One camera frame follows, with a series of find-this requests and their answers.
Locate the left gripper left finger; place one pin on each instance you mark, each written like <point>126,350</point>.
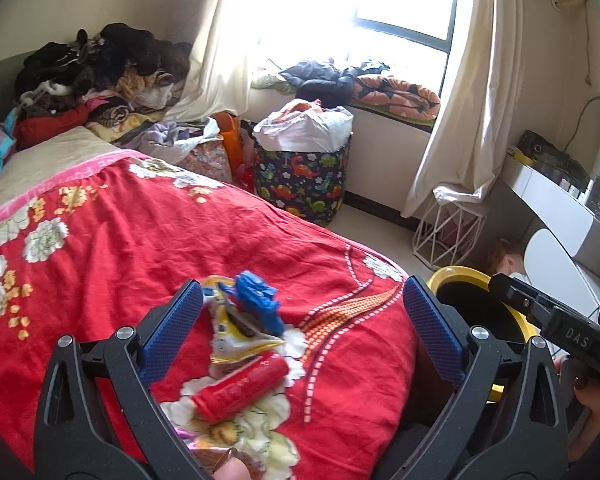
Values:
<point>73,435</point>

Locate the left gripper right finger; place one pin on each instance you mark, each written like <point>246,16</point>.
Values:
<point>505,418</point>

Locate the purple snack wrapper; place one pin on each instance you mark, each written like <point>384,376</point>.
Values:
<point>211,456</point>

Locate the red cylindrical tube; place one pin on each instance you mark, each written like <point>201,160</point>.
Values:
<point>237,390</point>

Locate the yellow white snack wrapper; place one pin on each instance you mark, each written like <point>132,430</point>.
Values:
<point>236,336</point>

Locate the blue plastic bag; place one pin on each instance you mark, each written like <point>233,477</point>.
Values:
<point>257,297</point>

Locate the yellow rimmed black trash bin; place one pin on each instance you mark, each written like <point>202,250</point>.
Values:
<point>466,290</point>

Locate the right hand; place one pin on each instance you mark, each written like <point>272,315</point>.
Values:
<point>586,390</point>

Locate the left hand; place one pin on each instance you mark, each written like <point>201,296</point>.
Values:
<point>230,468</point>

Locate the red floral bed blanket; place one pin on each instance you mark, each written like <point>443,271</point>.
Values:
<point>104,245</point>

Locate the right cream curtain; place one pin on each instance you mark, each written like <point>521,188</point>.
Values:
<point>465,152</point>

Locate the cream curtain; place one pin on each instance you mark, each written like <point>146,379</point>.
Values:
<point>220,63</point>
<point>465,152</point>

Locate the floral fabric bag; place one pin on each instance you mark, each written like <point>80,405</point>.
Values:
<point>210,160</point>

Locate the dinosaur print laundry basket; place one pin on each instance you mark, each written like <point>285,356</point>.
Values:
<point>300,159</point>

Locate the orange patterned folded quilt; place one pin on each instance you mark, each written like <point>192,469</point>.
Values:
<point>397,97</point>

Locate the orange bag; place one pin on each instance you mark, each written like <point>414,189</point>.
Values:
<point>229,128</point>

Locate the dark blue jacket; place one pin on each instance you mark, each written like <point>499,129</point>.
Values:
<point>325,82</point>

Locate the left cream curtain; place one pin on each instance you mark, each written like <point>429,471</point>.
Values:
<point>220,63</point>

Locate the pile of dark clothes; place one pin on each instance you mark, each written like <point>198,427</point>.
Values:
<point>132,62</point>

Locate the white wire side table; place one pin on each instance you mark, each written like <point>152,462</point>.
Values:
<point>448,232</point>

